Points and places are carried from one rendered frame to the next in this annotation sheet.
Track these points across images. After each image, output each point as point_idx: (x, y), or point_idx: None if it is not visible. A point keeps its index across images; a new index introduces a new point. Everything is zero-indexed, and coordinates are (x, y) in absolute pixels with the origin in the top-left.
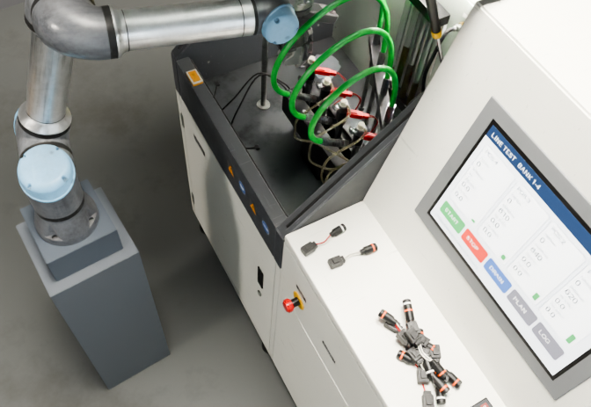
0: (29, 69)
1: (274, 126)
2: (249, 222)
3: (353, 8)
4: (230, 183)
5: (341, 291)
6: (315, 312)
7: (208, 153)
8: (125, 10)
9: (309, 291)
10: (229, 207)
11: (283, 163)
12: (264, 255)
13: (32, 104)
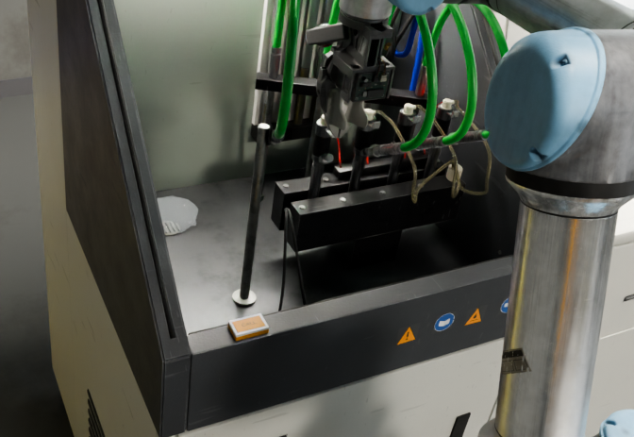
0: (587, 328)
1: (291, 290)
2: (448, 367)
3: (139, 109)
4: (395, 367)
5: (626, 211)
6: (618, 275)
7: (308, 412)
8: (628, 20)
9: (611, 260)
10: (368, 435)
11: (366, 289)
12: (485, 368)
13: (588, 404)
